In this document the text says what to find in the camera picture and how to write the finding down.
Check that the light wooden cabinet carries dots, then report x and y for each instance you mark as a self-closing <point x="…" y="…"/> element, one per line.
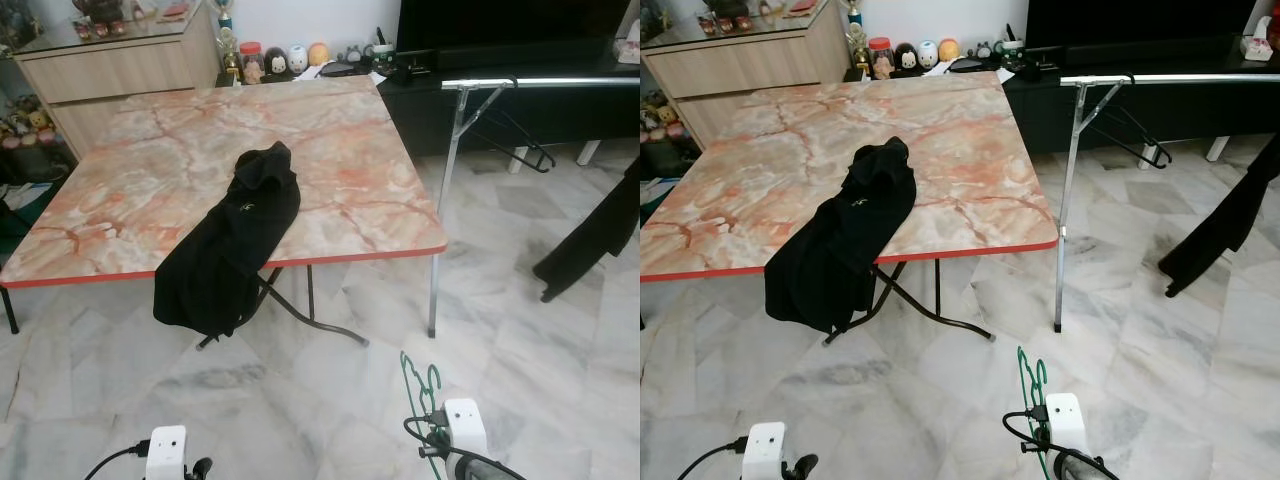
<point x="110" y="75"/>
<point x="740" y="70"/>

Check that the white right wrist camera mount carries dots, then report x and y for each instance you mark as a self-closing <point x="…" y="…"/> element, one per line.
<point x="1066" y="420"/>
<point x="465" y="425"/>

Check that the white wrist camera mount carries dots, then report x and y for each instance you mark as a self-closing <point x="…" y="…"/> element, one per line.
<point x="764" y="452"/>
<point x="1066" y="420"/>
<point x="465" y="425"/>
<point x="166" y="455"/>

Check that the black round plush toy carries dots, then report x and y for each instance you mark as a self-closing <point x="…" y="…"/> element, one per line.
<point x="905" y="58"/>
<point x="276" y="63"/>

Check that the green clothes hanger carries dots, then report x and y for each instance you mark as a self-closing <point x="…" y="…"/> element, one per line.
<point x="408" y="385"/>
<point x="1022" y="370"/>

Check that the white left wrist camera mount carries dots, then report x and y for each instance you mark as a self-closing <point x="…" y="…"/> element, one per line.
<point x="166" y="455"/>
<point x="764" y="452"/>

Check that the white paper sheet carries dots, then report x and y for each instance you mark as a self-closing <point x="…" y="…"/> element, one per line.
<point x="325" y="72"/>

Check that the white round plush toy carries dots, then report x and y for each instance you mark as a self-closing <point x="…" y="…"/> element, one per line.
<point x="298" y="57"/>
<point x="927" y="53"/>

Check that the black television cabinet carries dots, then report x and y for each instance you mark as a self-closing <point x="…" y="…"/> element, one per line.
<point x="1180" y="110"/>
<point x="560" y="115"/>

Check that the orange round plush toy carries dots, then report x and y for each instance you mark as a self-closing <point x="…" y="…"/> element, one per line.
<point x="318" y="54"/>
<point x="948" y="49"/>

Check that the marble pattern folding table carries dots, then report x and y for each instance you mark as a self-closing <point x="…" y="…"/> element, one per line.
<point x="350" y="170"/>
<point x="980" y="170"/>

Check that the gold blue trophy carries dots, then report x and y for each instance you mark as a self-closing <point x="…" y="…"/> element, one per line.
<point x="230" y="65"/>
<point x="860" y="60"/>

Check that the black garment with red trim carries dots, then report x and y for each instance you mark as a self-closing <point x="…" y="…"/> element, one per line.
<point x="1220" y="225"/>
<point x="590" y="245"/>

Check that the black flat television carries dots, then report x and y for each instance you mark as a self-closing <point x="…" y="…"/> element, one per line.
<point x="520" y="22"/>
<point x="1140" y="20"/>

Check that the red lid jar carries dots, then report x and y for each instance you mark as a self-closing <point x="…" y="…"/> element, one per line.
<point x="880" y="60"/>
<point x="251" y="65"/>

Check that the green white mug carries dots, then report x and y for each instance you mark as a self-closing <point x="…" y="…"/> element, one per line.
<point x="1013" y="53"/>
<point x="384" y="58"/>

